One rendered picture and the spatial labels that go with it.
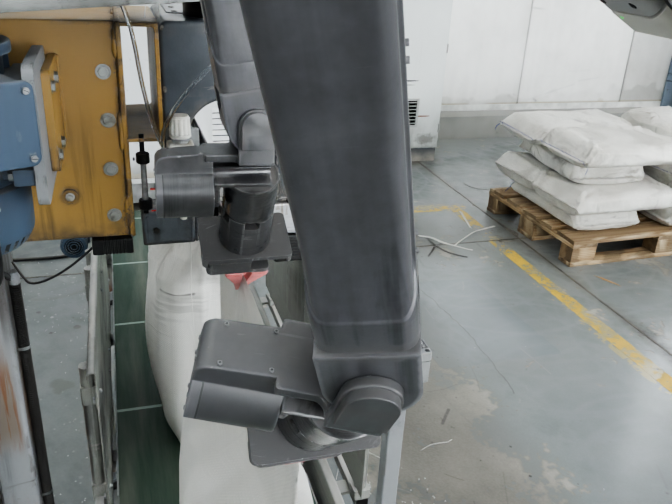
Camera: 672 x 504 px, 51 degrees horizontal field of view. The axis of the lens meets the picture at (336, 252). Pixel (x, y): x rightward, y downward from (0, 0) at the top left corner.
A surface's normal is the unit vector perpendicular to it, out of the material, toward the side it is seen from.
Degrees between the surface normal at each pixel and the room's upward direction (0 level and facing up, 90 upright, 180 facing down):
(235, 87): 89
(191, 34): 90
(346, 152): 115
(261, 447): 47
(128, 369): 0
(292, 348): 29
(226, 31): 82
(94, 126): 90
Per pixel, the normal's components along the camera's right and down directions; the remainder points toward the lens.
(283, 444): 0.24, -0.33
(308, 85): -0.10, 0.76
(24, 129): 0.66, 0.34
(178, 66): 0.29, 0.41
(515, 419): 0.05, -0.91
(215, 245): 0.18, -0.61
